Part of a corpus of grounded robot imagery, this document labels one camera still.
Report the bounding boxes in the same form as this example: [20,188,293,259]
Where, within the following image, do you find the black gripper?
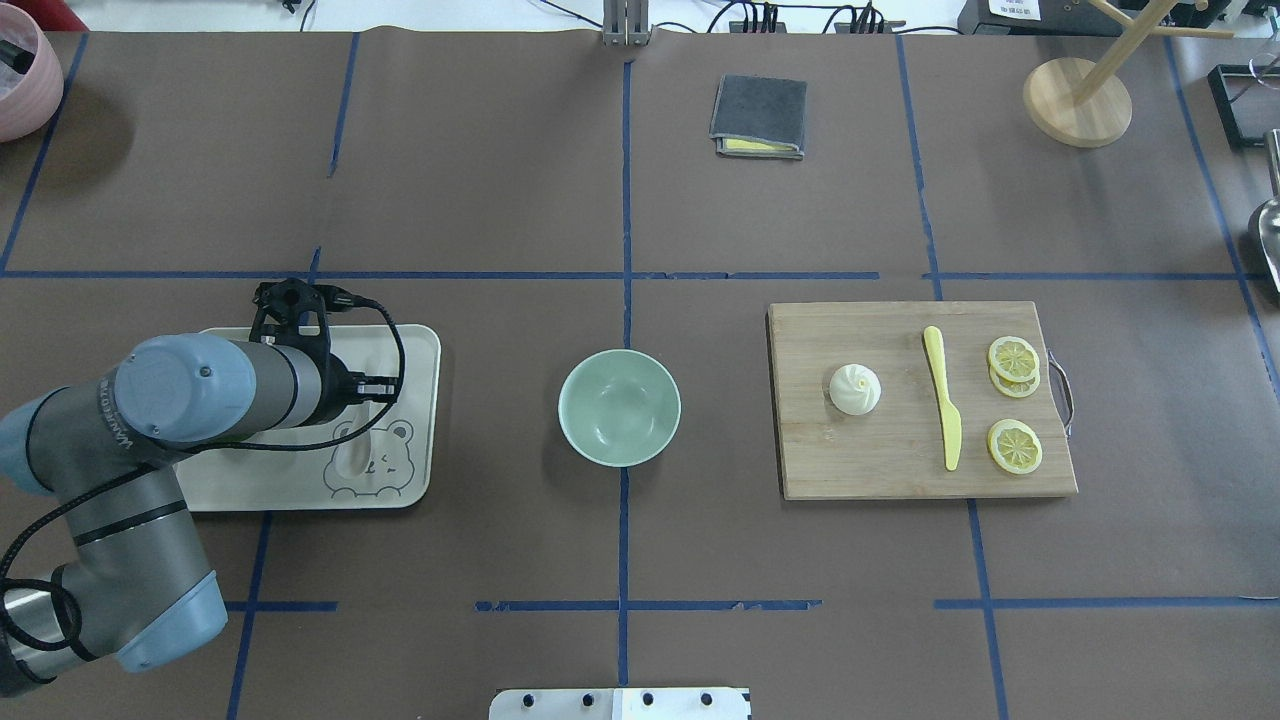
[315,355,401,416]

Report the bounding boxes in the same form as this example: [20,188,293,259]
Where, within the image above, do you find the wooden cutting board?
[768,301,1078,500]

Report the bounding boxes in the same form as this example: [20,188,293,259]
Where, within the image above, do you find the aluminium frame post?
[602,0,652,47]

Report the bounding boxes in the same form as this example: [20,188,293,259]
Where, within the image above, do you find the green ceramic bowl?
[557,348,684,468]

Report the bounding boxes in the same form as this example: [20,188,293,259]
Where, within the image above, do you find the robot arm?
[3,333,404,698]

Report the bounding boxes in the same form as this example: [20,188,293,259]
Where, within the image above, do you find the lemon slice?
[987,334,1041,384]
[987,418,1044,475]

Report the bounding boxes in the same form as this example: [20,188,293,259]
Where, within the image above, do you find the white bear tray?
[174,324,442,512]

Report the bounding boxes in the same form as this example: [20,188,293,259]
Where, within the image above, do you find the pink bowl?
[1,3,64,143]

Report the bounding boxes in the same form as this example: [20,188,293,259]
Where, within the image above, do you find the white steamed bun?
[827,363,883,416]

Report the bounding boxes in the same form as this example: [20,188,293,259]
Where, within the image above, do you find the metal scoop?
[1251,129,1279,295]

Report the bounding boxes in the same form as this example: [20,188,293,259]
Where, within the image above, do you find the grey folded cloth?
[709,74,808,160]

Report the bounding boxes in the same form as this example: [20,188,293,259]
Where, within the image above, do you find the wooden mug tree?
[1021,1,1235,149]

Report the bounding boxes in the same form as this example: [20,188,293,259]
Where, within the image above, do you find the white ceramic spoon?
[334,404,381,488]

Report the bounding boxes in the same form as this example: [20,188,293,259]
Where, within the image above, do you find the black glass rack tray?
[1206,64,1279,150]

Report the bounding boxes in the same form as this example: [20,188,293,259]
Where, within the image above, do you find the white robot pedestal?
[488,685,753,719]

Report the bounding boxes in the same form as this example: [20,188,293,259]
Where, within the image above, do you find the yellow plastic knife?
[922,325,963,471]

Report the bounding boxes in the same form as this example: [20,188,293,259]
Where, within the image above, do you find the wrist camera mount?
[248,278,357,373]

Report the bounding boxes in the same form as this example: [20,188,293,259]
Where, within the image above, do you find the lower lemon slice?
[987,418,1044,475]

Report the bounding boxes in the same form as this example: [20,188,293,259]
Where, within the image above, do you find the upper lemon slice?
[987,334,1041,384]

